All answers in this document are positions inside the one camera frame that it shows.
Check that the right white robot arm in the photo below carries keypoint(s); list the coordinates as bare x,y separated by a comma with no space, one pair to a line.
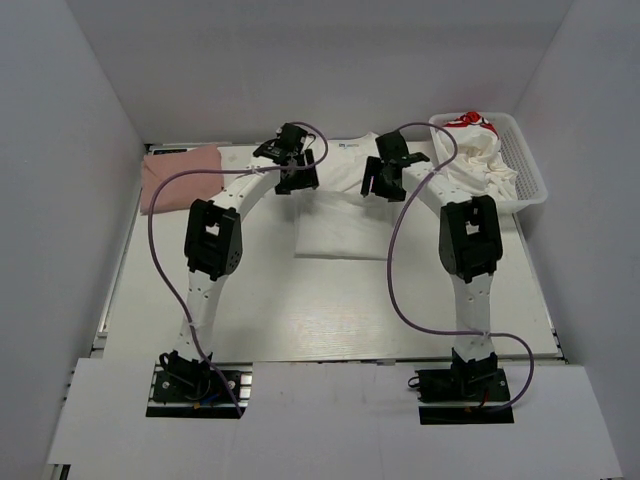
469,247

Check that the white plastic basket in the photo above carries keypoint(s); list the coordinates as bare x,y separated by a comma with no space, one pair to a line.
530,186

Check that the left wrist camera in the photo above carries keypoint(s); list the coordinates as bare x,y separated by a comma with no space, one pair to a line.
291,137

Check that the folded pink t shirt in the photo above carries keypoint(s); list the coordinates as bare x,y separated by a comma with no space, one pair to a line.
180,193

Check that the white red print t shirt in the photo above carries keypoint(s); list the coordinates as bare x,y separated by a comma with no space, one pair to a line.
479,167

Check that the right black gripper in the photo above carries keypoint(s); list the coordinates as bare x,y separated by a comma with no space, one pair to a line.
375,166

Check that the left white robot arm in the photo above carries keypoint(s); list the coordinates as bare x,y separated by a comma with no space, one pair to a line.
213,244

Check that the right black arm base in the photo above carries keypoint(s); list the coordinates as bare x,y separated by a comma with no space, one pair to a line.
466,393

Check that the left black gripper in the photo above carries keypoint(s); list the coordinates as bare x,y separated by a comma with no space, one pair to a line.
307,178

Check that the white cartoon print t shirt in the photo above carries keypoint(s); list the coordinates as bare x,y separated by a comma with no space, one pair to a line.
334,221

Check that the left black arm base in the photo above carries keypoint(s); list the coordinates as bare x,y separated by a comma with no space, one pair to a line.
171,399

